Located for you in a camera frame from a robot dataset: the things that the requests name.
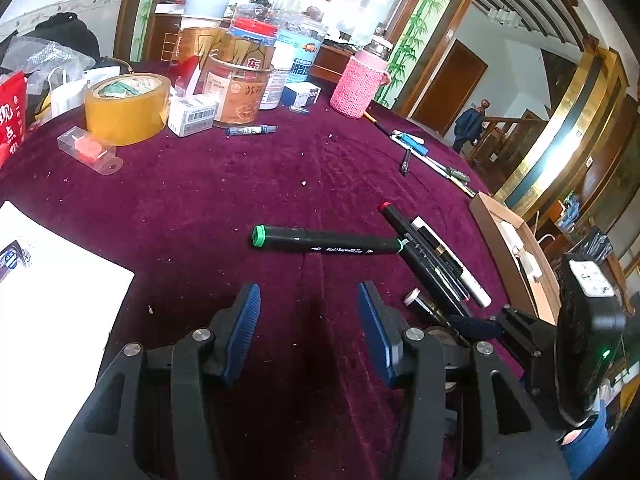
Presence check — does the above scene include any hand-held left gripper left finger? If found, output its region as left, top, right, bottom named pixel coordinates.
left=45, top=282, right=262, bottom=480

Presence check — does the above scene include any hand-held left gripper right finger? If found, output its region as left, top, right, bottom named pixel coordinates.
left=356, top=281, right=571, bottom=480

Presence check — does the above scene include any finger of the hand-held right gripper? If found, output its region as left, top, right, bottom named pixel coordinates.
left=447, top=305, right=558, bottom=361

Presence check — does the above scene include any black marker white cap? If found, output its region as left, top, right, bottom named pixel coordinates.
left=411, top=216, right=493, bottom=309

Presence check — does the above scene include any black marker red cap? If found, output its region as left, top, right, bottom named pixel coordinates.
left=378, top=202, right=473, bottom=317

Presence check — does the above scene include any cardboard box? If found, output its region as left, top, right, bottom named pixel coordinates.
left=469, top=192, right=561, bottom=326

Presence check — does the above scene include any black marker green cap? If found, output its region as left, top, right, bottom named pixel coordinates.
left=251, top=225, right=405, bottom=257

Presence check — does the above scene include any person's right forearm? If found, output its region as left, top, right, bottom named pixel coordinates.
left=562, top=402, right=613, bottom=480

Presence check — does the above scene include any maroon tablecloth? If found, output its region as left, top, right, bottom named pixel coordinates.
left=0, top=60, right=531, bottom=480

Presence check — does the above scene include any white paper sheet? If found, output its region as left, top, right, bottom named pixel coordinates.
left=0, top=200, right=136, bottom=480

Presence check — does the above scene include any wooden staircase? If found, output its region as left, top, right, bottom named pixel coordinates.
left=470, top=110, right=551, bottom=171

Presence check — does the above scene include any blue pen refill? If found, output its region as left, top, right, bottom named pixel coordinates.
left=226, top=124, right=278, bottom=137

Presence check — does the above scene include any white barcode box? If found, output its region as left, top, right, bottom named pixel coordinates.
left=167, top=96, right=219, bottom=137

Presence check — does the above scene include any gold pillar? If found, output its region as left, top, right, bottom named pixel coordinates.
left=495, top=35, right=628, bottom=216

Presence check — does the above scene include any clear case with red piece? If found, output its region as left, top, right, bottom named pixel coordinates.
left=57, top=127, right=124, bottom=176

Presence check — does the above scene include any small blue white box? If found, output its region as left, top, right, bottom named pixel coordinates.
left=283, top=82, right=322, bottom=107

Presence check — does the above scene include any yellow tape roll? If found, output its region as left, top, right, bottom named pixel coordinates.
left=84, top=73, right=171, bottom=147

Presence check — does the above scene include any pink knitted cup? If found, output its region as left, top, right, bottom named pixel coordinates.
left=330, top=25, right=393, bottom=120

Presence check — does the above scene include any wooden door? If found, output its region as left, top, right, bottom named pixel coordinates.
left=412, top=40, right=488, bottom=136

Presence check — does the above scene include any plastic jar blue label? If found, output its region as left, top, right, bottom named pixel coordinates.
left=272, top=0, right=333, bottom=86

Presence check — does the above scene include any brown carton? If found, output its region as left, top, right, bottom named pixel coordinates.
left=172, top=26, right=231, bottom=96

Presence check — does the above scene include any white paper bag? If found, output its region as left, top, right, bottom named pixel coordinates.
left=27, top=67, right=101, bottom=121

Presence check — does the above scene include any plastic jar red lid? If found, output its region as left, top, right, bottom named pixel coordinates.
left=227, top=4, right=278, bottom=61

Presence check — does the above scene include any red packet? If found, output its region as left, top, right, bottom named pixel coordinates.
left=0, top=71, right=28, bottom=168

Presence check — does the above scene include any bubble wrap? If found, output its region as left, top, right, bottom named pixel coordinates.
left=10, top=35, right=96, bottom=81

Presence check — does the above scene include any black bag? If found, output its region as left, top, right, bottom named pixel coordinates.
left=22, top=12, right=101, bottom=68

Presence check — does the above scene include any black pen gold ring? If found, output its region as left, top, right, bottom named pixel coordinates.
left=417, top=225, right=471, bottom=301

